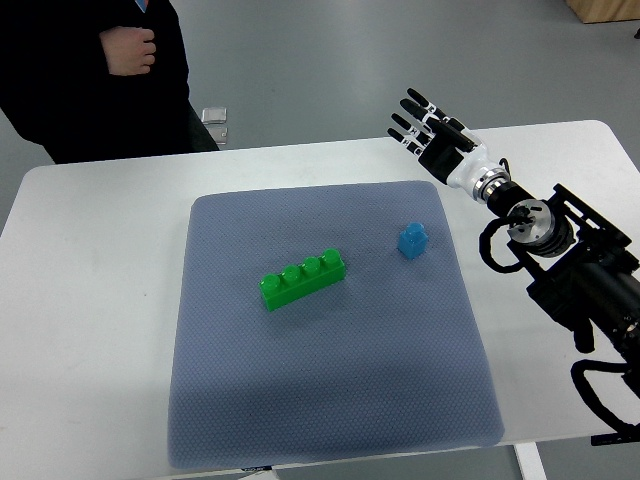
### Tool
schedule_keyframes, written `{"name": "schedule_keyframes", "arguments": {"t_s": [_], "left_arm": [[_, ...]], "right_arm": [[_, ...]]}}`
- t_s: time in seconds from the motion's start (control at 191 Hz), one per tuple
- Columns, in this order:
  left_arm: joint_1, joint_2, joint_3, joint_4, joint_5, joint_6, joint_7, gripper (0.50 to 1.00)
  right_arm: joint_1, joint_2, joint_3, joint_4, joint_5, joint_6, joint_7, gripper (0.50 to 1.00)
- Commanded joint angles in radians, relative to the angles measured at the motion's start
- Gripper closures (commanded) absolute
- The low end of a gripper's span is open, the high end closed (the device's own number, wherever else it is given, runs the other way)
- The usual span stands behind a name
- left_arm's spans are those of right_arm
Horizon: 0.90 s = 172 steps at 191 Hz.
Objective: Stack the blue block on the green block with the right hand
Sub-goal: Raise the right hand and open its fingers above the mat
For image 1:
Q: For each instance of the person's bare hand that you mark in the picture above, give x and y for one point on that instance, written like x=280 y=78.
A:
x=129 y=51

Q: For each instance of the metal floor plate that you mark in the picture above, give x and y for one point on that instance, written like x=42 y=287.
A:
x=220 y=134
x=214 y=115

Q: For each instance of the upper metal floor plate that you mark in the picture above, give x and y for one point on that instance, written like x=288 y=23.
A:
x=214 y=115

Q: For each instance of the black table control panel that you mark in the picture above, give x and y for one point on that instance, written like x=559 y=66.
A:
x=612 y=439

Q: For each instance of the blue toy block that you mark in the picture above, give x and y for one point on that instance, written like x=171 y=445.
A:
x=413 y=240

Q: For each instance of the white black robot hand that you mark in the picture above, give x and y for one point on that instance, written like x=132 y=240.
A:
x=447 y=149

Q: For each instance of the grey-blue foam mat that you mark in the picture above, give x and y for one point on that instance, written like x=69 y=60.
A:
x=388 y=360

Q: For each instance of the lower metal floor plate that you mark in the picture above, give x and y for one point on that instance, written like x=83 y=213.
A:
x=220 y=134

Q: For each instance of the person in black clothing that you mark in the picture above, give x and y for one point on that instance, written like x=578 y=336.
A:
x=57 y=92

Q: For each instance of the green four-stud toy block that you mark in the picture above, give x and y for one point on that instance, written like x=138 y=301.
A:
x=296 y=281

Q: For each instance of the wooden box corner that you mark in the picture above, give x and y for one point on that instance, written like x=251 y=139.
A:
x=604 y=11

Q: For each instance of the white table leg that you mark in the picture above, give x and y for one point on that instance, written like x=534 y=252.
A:
x=529 y=461

